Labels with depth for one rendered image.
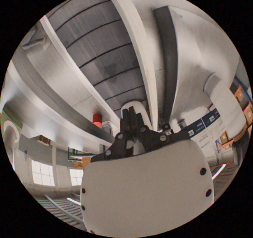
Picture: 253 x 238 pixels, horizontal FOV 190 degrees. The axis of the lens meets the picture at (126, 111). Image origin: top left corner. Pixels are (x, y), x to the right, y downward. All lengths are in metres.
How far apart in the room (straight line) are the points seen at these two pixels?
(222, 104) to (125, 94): 0.26
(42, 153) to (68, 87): 5.62
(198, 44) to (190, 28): 0.04
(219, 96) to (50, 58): 0.41
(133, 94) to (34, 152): 5.57
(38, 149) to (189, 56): 5.78
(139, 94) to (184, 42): 0.13
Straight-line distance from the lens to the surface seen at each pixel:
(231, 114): 0.27
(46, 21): 0.16
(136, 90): 0.15
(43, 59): 0.22
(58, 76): 0.21
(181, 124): 0.40
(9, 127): 0.75
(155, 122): 0.20
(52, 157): 5.98
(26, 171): 5.60
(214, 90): 0.28
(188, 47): 0.17
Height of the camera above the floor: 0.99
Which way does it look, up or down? 36 degrees down
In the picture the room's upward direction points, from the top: 167 degrees clockwise
